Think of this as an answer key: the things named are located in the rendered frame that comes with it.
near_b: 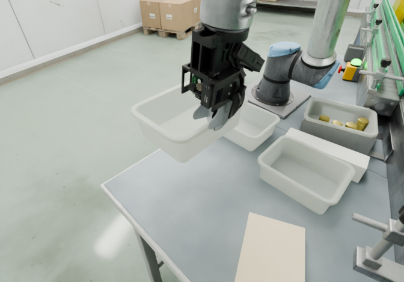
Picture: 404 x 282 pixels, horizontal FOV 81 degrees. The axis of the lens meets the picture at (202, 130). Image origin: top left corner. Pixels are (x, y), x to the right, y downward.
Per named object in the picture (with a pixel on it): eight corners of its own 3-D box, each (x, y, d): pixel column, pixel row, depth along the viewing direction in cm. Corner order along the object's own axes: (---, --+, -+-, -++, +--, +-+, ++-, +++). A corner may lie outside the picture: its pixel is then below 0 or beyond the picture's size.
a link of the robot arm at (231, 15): (225, -18, 36) (272, -5, 32) (220, 14, 39) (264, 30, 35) (190, -13, 31) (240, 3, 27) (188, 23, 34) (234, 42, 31)
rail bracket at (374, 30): (371, 47, 126) (383, 20, 118) (355, 45, 128) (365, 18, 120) (371, 45, 129) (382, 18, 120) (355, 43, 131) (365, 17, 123)
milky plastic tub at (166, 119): (132, 139, 56) (124, 107, 51) (199, 103, 69) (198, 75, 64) (182, 178, 46) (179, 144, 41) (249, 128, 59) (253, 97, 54)
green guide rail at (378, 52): (377, 91, 87) (388, 70, 82) (374, 90, 87) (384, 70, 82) (370, 5, 208) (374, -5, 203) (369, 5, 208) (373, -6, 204)
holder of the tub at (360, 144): (385, 163, 77) (397, 145, 72) (297, 137, 87) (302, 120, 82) (382, 134, 88) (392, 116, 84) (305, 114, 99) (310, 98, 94)
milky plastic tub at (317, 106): (367, 157, 78) (379, 137, 73) (296, 136, 87) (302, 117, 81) (367, 129, 90) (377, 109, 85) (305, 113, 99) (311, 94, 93)
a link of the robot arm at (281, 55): (271, 65, 109) (278, 35, 100) (299, 75, 102) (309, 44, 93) (258, 74, 101) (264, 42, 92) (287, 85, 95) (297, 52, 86)
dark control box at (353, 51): (358, 64, 140) (364, 49, 135) (342, 61, 143) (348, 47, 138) (358, 59, 146) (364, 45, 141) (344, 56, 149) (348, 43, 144)
